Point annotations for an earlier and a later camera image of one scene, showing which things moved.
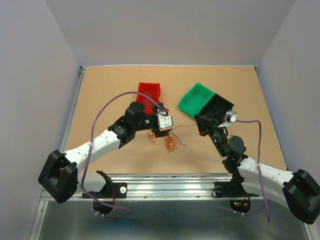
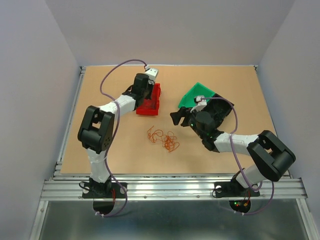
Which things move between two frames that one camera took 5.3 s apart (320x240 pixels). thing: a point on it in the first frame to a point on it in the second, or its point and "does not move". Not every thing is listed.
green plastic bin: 196,99 does not move
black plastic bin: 217,108 does not move
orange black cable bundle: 169,141 does not move
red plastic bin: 151,89 does not move
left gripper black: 161,133 to 150,86
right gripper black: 204,126 to 176,116
